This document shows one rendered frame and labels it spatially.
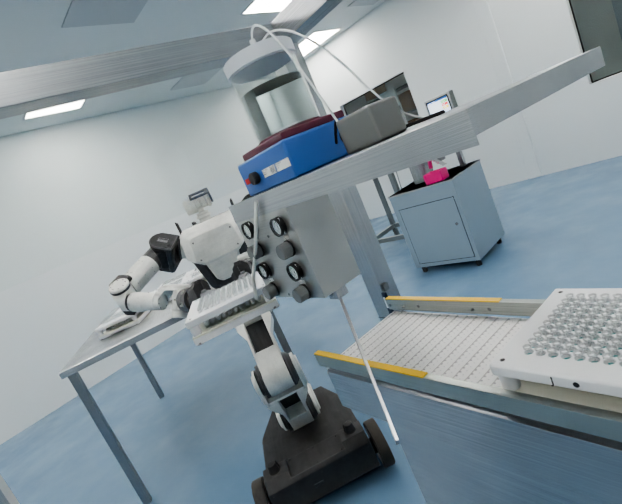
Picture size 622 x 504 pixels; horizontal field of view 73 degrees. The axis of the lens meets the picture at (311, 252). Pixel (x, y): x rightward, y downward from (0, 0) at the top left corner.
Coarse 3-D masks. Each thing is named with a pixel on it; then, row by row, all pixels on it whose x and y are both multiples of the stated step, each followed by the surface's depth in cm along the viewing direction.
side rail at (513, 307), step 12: (396, 300) 113; (408, 300) 110; (504, 300) 88; (516, 300) 86; (528, 300) 84; (540, 300) 82; (456, 312) 99; (468, 312) 96; (480, 312) 93; (492, 312) 91; (504, 312) 89; (516, 312) 86; (528, 312) 84
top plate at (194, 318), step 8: (256, 272) 135; (256, 280) 124; (256, 288) 114; (232, 296) 117; (240, 296) 113; (248, 296) 113; (192, 304) 130; (224, 304) 112; (232, 304) 113; (240, 304) 113; (192, 312) 119; (208, 312) 112; (216, 312) 112; (192, 320) 111; (200, 320) 111
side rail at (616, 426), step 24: (336, 360) 95; (408, 384) 78; (432, 384) 73; (456, 384) 69; (480, 384) 66; (504, 408) 63; (528, 408) 59; (552, 408) 56; (576, 408) 54; (600, 432) 52
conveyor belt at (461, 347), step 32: (384, 320) 113; (416, 320) 105; (448, 320) 98; (480, 320) 92; (512, 320) 87; (352, 352) 103; (384, 352) 96; (416, 352) 90; (448, 352) 85; (480, 352) 81
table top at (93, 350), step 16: (144, 320) 245; (160, 320) 226; (176, 320) 221; (96, 336) 262; (112, 336) 240; (128, 336) 221; (144, 336) 217; (80, 352) 234; (96, 352) 217; (112, 352) 213; (64, 368) 212; (80, 368) 209
